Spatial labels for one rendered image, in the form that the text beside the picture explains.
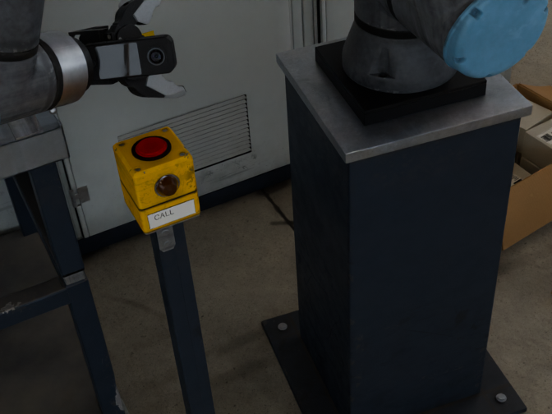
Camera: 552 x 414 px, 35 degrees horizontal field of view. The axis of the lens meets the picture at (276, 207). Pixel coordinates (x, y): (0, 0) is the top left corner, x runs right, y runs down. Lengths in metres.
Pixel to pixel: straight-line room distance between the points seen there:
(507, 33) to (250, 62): 1.09
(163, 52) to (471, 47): 0.40
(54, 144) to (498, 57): 0.63
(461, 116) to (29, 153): 0.65
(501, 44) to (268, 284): 1.13
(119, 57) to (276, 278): 1.18
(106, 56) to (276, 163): 1.34
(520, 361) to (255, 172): 0.85
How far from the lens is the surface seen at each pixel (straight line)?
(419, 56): 1.40
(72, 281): 1.50
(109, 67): 1.13
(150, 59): 1.11
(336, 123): 1.40
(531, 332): 2.12
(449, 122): 1.40
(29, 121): 1.31
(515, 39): 1.23
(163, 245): 1.20
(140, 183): 1.10
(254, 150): 2.35
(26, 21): 0.99
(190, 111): 2.20
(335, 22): 2.28
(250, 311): 2.13
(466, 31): 1.17
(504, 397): 1.96
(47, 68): 1.06
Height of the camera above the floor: 1.56
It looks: 41 degrees down
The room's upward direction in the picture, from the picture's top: 4 degrees counter-clockwise
